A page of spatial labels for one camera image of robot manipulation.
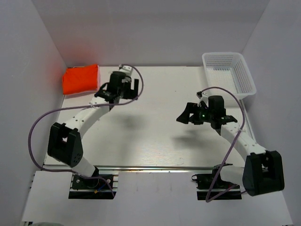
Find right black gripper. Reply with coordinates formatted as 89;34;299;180
177;102;214;125

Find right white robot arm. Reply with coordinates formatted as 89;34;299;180
176;94;285;196

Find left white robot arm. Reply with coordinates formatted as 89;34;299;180
48;65;139;188

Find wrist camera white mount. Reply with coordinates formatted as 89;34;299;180
197;91;209;108
119;65;133;76

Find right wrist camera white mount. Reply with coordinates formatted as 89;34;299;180
197;91;209;108

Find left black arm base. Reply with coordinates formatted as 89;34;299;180
68;174;118;200

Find white plastic mesh basket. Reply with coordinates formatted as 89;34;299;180
202;52;256;108

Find orange t-shirt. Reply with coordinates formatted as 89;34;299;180
62;64;98;95

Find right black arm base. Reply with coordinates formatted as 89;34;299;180
191;165;242;201

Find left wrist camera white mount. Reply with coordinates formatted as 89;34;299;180
119;65;133;76

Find folded pink t-shirt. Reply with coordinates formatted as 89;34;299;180
97;66;101;90

